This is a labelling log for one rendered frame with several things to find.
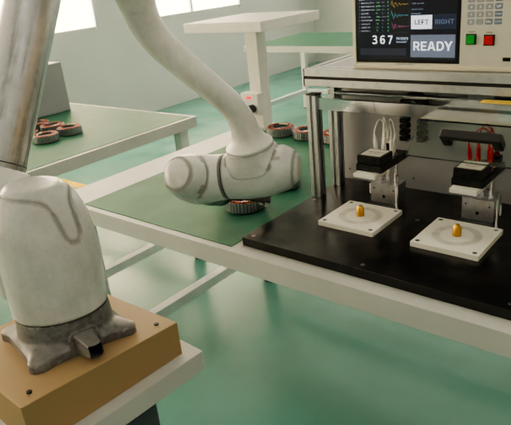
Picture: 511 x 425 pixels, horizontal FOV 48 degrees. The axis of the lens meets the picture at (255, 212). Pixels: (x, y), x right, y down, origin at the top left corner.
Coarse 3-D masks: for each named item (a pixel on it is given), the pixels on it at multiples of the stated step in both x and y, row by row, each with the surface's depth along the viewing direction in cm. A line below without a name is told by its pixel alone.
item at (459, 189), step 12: (456, 168) 127; (468, 168) 126; (480, 168) 126; (492, 168) 132; (504, 168) 135; (456, 180) 128; (468, 180) 126; (480, 180) 125; (492, 180) 133; (456, 192) 127; (468, 192) 125; (480, 192) 126; (492, 192) 134
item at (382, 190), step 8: (376, 184) 151; (384, 184) 149; (392, 184) 149; (400, 184) 148; (376, 192) 152; (384, 192) 150; (392, 192) 149; (400, 192) 149; (376, 200) 153; (384, 200) 151; (392, 200) 150; (400, 200) 150
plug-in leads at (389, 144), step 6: (378, 120) 146; (390, 120) 146; (384, 126) 145; (390, 126) 144; (384, 132) 145; (390, 132) 144; (384, 138) 145; (390, 138) 144; (384, 144) 145; (390, 144) 144; (390, 150) 145
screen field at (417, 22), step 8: (416, 16) 130; (424, 16) 128; (432, 16) 127; (440, 16) 126; (448, 16) 125; (416, 24) 130; (424, 24) 129; (432, 24) 128; (440, 24) 127; (448, 24) 126
